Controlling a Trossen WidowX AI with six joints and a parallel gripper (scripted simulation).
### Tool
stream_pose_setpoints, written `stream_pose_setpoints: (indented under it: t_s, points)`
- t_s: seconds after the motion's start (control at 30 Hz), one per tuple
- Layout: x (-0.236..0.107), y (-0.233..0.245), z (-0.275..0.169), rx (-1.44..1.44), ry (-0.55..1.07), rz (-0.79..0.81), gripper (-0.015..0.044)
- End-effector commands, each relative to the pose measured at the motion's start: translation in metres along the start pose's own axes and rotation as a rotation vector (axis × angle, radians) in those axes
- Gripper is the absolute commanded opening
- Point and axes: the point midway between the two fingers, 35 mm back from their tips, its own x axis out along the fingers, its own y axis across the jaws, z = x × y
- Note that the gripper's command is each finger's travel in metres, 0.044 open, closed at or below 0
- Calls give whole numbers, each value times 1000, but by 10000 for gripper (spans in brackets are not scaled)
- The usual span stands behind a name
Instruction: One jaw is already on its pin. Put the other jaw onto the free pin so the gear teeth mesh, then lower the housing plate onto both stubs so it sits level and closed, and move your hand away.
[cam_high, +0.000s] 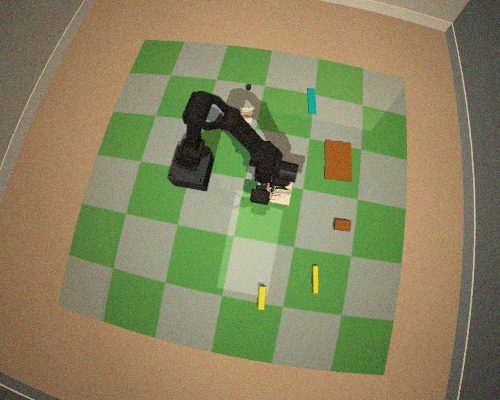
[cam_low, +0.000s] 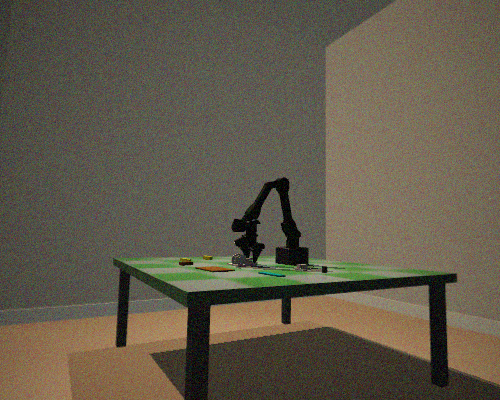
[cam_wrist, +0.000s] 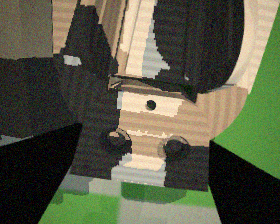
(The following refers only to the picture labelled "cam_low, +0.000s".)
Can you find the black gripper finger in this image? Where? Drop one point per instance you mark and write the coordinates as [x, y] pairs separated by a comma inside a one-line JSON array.
[[246, 251], [256, 254]]

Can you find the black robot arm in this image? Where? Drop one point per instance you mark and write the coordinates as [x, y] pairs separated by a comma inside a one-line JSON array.
[[288, 226]]

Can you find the orange rectangular block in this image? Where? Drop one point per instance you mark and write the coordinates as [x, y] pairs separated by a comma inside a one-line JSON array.
[[214, 269]]

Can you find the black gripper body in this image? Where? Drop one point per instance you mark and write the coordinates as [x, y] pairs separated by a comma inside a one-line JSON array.
[[253, 244]]

